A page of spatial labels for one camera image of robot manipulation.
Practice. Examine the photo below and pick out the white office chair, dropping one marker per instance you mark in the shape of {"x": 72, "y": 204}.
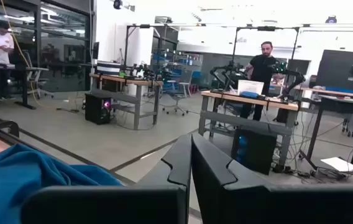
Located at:
{"x": 36, "y": 79}

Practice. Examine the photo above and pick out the black background camera rig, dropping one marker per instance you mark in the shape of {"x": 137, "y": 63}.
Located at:
{"x": 126, "y": 46}
{"x": 266, "y": 28}

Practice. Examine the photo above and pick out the white paper sheet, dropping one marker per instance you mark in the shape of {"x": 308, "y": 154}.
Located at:
{"x": 339, "y": 164}

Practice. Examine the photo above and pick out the white box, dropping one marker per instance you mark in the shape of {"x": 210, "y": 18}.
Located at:
{"x": 251, "y": 86}

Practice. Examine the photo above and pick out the person in black top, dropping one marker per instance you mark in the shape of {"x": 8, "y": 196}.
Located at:
{"x": 262, "y": 71}

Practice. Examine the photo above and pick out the large black monitor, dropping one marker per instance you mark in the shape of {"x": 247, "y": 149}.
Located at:
{"x": 338, "y": 71}

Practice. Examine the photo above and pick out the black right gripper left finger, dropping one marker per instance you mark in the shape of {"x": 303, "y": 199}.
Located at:
{"x": 151, "y": 199}

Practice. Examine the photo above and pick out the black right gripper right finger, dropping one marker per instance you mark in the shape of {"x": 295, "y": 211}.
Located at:
{"x": 257, "y": 205}

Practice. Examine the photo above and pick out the black computer tower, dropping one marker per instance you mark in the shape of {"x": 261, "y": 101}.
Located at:
{"x": 97, "y": 109}
{"x": 254, "y": 152}

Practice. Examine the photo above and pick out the blue cloth garment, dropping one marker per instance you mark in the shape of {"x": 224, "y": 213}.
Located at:
{"x": 24, "y": 180}

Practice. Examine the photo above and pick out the black background robot arm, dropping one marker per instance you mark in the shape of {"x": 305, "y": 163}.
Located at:
{"x": 293, "y": 79}
{"x": 139, "y": 72}
{"x": 224, "y": 73}

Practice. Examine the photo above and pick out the striped white bin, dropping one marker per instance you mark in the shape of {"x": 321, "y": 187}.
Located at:
{"x": 108, "y": 68}

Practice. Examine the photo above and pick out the wood top workbench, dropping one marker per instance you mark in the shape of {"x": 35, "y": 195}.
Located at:
{"x": 139, "y": 93}
{"x": 245, "y": 119}

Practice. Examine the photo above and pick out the grey office chair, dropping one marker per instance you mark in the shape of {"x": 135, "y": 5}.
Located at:
{"x": 176, "y": 93}

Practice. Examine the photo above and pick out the black standing desk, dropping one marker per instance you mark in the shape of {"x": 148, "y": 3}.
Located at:
{"x": 24, "y": 70}

